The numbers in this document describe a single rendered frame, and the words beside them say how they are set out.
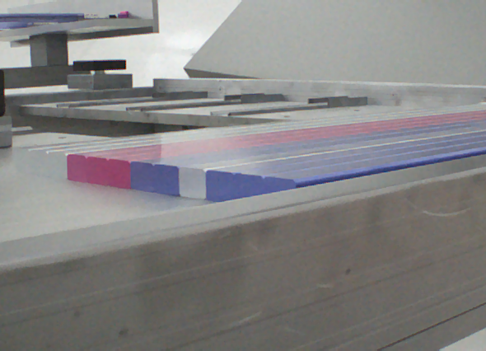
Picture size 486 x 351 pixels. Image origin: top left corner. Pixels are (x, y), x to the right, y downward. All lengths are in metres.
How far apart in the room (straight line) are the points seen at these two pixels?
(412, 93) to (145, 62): 1.97
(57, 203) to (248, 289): 0.11
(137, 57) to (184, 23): 0.18
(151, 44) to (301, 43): 1.61
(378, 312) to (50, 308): 0.12
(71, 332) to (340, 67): 1.01
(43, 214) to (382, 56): 0.89
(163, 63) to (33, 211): 2.41
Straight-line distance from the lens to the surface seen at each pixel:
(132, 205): 0.33
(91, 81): 1.06
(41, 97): 1.02
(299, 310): 0.26
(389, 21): 1.23
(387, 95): 0.89
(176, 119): 0.81
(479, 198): 0.34
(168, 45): 2.79
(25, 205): 0.34
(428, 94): 0.87
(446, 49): 1.13
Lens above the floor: 1.26
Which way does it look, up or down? 36 degrees down
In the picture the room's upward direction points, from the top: 36 degrees counter-clockwise
